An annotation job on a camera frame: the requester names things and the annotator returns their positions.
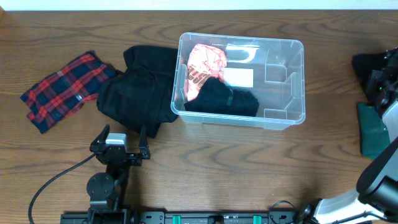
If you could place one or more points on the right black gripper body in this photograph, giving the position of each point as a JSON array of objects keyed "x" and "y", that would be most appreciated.
[{"x": 379, "y": 84}]

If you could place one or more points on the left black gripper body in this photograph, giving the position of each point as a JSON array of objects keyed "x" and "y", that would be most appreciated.
[{"x": 134, "y": 161}]

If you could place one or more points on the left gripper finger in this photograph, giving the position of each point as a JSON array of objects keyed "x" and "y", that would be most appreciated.
[
  {"x": 101, "y": 138},
  {"x": 143, "y": 144}
]

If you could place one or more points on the dark green cloth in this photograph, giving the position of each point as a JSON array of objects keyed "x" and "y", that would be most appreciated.
[{"x": 374, "y": 136}]

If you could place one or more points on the dark navy garment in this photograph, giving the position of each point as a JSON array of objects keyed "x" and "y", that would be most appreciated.
[{"x": 217, "y": 98}]

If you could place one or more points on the clear plastic storage bin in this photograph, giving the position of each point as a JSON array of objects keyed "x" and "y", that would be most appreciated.
[{"x": 279, "y": 79}]

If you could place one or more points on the pink printed shirt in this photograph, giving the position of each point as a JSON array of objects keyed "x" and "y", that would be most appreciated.
[{"x": 203, "y": 63}]

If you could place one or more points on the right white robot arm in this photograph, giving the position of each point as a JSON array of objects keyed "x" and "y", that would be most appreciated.
[{"x": 375, "y": 194}]

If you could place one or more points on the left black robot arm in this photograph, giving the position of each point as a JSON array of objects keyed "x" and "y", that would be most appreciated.
[{"x": 106, "y": 189}]

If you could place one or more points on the black folded cloth far right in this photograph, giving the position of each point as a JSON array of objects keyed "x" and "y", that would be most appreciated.
[{"x": 370, "y": 72}]

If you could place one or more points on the large black folded garment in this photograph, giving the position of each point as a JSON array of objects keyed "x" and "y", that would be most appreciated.
[{"x": 141, "y": 96}]

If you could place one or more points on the red plaid folded cloth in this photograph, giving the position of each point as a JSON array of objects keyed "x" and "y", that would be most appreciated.
[{"x": 64, "y": 92}]

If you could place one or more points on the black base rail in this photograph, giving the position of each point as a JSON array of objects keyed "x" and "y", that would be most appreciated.
[{"x": 128, "y": 217}]

